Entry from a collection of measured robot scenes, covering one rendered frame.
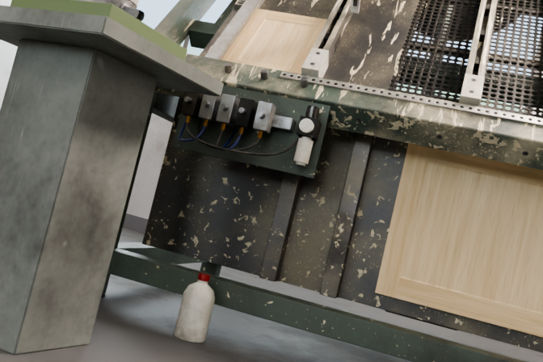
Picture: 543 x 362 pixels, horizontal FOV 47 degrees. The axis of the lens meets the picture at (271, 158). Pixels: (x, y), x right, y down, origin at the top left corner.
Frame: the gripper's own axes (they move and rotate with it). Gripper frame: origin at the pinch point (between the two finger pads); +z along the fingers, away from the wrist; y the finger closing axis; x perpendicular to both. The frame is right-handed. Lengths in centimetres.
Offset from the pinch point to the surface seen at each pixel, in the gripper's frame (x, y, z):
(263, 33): 32.1, -13.3, 10.0
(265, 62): 26.1, -31.4, 9.6
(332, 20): 7.0, -7.3, 3.8
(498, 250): -63, -66, 44
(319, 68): 5.3, -38.2, 3.2
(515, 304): -71, -79, 54
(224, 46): 42, -28, 8
